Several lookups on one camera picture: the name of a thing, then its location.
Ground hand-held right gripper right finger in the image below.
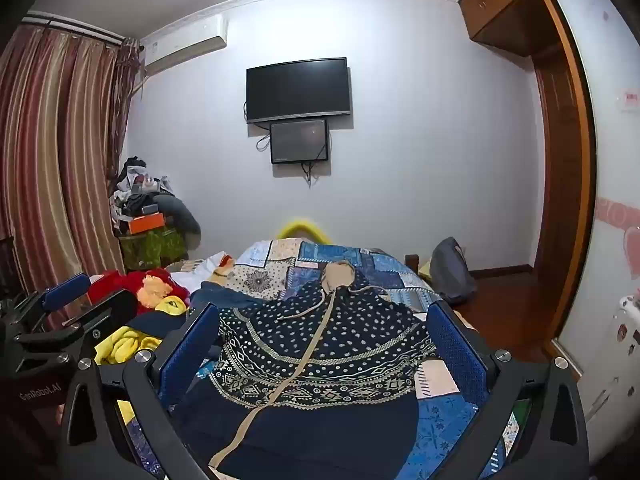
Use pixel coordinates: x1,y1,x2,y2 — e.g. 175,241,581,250
400,302,591,480

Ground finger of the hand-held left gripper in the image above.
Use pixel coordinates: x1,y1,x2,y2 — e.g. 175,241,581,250
10,287,138,376
0,272,92,336

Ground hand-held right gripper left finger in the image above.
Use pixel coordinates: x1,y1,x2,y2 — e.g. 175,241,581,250
57,302,221,480

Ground navy patterned hooded garment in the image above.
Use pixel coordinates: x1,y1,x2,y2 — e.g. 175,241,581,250
170,260,451,480

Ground pile of mixed clothes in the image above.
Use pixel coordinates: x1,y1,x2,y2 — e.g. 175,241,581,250
110,156,202,241

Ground yellow cloth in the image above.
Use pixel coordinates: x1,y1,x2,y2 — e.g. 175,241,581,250
94,326,163,367

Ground red plush toy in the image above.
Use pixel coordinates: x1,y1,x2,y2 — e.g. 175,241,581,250
90,267,191,316

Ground green patterned cloth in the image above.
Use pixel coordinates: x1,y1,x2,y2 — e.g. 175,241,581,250
119,227,188,270

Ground grey backpack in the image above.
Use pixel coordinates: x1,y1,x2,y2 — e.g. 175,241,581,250
429,236,477,305

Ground white cloth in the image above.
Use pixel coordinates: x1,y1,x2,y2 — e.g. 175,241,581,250
170,252,236,291

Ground orange box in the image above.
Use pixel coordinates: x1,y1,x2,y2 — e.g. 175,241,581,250
127,212,166,235

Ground blue patchwork blanket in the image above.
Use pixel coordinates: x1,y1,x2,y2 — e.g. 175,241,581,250
120,237,531,480

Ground striped brown curtain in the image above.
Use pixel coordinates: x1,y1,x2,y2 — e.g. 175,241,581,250
0,22,146,306

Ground brown wooden wardrobe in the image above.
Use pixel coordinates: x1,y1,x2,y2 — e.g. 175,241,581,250
530,0,598,376

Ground white door with stickers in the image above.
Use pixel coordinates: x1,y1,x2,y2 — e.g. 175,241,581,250
550,0,640,441

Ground white air conditioner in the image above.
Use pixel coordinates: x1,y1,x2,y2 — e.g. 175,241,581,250
142,15,228,73

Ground wooden overhead cabinet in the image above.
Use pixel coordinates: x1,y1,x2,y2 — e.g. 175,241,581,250
457,0,576,58

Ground black hanging cable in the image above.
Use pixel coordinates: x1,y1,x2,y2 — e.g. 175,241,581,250
299,132,331,188

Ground small black wall monitor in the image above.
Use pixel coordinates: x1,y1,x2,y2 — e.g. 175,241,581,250
270,119,330,165

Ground white curtain rail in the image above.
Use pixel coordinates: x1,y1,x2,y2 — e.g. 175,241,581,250
22,10,126,46

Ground black wall television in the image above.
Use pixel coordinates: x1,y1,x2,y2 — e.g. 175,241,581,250
246,57,350,125

